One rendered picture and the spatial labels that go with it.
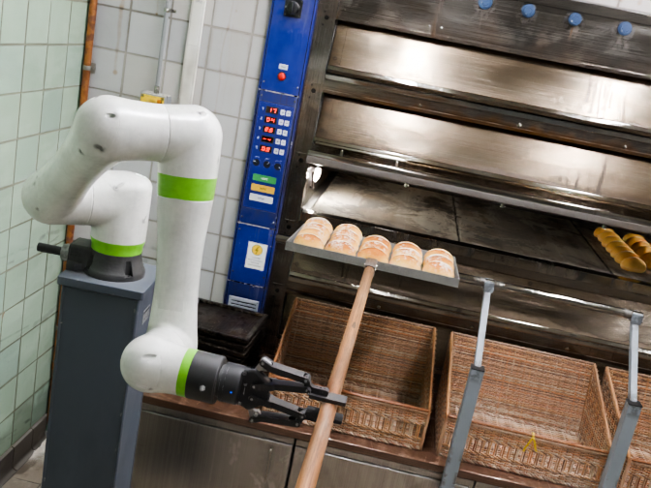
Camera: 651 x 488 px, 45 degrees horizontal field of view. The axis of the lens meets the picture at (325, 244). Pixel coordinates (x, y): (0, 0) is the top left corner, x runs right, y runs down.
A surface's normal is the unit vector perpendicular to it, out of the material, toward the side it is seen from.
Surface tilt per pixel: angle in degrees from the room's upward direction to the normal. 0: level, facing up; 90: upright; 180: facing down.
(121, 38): 90
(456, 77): 70
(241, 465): 90
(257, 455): 90
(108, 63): 90
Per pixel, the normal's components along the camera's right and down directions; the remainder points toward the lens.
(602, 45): -0.13, 0.25
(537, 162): -0.06, -0.10
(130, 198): 0.52, 0.30
